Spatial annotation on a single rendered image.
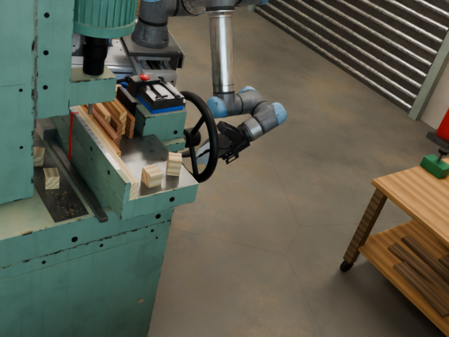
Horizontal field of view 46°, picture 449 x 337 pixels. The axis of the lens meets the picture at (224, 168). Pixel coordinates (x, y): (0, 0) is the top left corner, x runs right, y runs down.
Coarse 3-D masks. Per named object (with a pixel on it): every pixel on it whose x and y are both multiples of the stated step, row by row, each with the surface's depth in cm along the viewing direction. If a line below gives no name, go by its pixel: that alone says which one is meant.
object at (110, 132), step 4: (96, 108) 143; (92, 112) 141; (96, 112) 141; (96, 116) 139; (100, 116) 140; (96, 120) 139; (100, 120) 138; (104, 120) 139; (100, 124) 138; (104, 124) 137; (108, 124) 138; (104, 128) 136; (108, 128) 136; (112, 128) 136; (108, 132) 135; (112, 132) 135; (112, 136) 134; (116, 136) 134; (112, 140) 133; (116, 140) 134; (116, 144) 135
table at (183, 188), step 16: (64, 128) 144; (80, 144) 137; (128, 144) 140; (144, 144) 142; (160, 144) 144; (176, 144) 152; (80, 160) 139; (128, 160) 135; (144, 160) 136; (160, 160) 138; (96, 176) 132; (176, 176) 134; (112, 192) 125; (144, 192) 126; (160, 192) 128; (176, 192) 131; (192, 192) 134; (112, 208) 127; (128, 208) 124; (144, 208) 127; (160, 208) 131
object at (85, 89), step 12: (72, 72) 130; (84, 72) 132; (108, 72) 134; (72, 84) 127; (84, 84) 129; (96, 84) 131; (108, 84) 133; (72, 96) 129; (84, 96) 131; (96, 96) 133; (108, 96) 135
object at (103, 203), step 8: (56, 136) 151; (64, 144) 147; (72, 152) 143; (72, 160) 144; (80, 168) 140; (80, 176) 141; (88, 176) 136; (88, 184) 137; (96, 192) 134; (104, 200) 132
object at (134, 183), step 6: (78, 108) 140; (84, 114) 138; (84, 120) 136; (90, 120) 137; (90, 126) 135; (96, 132) 133; (102, 138) 131; (108, 144) 130; (108, 150) 128; (114, 156) 127; (120, 162) 125; (126, 168) 124; (126, 174) 122; (132, 180) 121; (132, 186) 120; (132, 192) 122; (132, 198) 123
